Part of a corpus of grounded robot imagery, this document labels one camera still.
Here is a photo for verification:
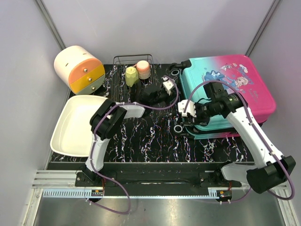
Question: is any pink teal cartoon suitcase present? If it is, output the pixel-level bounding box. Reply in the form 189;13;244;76
169;55;276;140

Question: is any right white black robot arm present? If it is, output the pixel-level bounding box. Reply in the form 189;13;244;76
177;80;296;199

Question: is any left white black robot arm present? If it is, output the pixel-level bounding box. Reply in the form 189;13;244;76
83;86;178;186

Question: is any black object in basket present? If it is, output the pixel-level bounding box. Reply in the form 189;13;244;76
130;80;142;102

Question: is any yellow faceted cup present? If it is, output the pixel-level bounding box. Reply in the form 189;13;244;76
125;66;139;87

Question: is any pink ribbed cup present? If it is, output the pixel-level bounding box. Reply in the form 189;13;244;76
136;60;151;80

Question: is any black marble pattern mat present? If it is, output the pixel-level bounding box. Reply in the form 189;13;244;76
50;65;253;163

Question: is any white rectangular tray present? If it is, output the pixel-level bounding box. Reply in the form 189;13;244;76
50;95;107;157

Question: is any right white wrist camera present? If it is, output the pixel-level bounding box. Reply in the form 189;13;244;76
177;99;196;118

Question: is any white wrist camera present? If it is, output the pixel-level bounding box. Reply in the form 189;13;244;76
162;79;175;96
177;99;196;118

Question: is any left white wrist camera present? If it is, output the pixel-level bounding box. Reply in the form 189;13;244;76
162;79;175;96

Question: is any black wire basket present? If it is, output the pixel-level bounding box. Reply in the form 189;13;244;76
111;54;156;103

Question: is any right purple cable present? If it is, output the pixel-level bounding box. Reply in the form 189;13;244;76
184;80;295;204

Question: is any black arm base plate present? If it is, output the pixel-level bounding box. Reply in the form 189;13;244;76
75;161;243;188

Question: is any aluminium frame rail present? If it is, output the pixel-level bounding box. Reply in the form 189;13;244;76
32;169;288;198

